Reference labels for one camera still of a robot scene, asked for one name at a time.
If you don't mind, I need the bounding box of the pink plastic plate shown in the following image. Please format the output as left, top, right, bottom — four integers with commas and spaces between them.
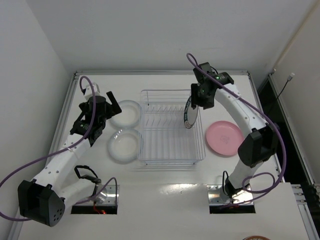
205, 120, 244, 157

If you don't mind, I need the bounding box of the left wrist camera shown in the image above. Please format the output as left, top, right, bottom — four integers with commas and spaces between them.
83, 82, 101, 101

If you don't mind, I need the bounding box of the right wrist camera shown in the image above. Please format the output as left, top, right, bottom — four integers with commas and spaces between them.
193, 62, 214, 84

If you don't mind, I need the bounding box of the green rimmed white plate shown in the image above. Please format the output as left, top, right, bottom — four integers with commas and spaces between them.
183, 96, 199, 129

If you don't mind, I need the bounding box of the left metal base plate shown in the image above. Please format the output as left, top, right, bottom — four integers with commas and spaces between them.
75, 185, 120, 207

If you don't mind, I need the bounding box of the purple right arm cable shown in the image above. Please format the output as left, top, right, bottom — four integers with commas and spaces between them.
186, 52, 287, 208

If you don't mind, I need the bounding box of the orange rimmed round object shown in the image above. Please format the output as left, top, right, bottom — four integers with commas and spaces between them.
243, 235, 270, 240

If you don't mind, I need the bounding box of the metal base plate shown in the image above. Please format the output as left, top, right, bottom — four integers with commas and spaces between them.
75, 185, 120, 207
207, 184, 254, 206

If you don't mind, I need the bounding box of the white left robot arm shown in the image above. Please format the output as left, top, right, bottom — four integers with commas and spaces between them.
17, 91, 122, 227

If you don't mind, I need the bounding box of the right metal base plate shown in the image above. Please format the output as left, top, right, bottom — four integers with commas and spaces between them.
207, 184, 254, 206

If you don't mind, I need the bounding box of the blue rimmed glass plate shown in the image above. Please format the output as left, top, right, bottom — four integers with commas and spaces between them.
107, 128, 144, 165
110, 100, 142, 129

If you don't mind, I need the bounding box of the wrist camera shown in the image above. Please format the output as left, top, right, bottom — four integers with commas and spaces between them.
83, 82, 101, 101
193, 62, 214, 84

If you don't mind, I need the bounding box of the white wire dish rack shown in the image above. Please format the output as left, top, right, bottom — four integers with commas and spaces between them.
137, 89, 206, 166

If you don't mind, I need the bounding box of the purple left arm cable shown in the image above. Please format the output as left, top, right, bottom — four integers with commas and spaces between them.
0, 75, 118, 222

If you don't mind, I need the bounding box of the black hanging usb cable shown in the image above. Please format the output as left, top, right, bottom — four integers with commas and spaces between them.
276, 72, 296, 101

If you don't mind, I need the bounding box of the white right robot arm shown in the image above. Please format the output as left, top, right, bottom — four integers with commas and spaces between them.
186, 70, 280, 199

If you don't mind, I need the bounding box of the near blue rimmed glass plate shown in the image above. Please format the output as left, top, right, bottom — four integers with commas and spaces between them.
107, 128, 144, 165

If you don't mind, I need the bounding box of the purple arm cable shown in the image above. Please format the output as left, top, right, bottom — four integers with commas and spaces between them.
0, 75, 118, 222
186, 52, 287, 208

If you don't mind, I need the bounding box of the far blue rimmed glass plate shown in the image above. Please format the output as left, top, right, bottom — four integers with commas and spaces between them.
110, 100, 142, 129

